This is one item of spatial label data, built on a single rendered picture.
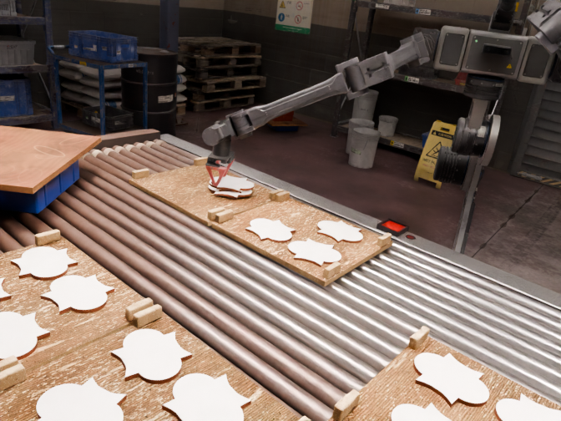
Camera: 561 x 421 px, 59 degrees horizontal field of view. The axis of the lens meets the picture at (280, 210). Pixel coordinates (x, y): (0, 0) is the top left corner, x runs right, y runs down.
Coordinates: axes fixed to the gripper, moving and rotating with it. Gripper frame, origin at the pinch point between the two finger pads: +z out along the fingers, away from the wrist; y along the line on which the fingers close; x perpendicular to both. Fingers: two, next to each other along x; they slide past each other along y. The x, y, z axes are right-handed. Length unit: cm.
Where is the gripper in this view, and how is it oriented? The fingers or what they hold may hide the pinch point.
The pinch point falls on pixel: (219, 180)
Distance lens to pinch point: 168.0
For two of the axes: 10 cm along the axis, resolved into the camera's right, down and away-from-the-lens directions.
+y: 1.6, -3.8, 9.1
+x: -9.8, -1.8, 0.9
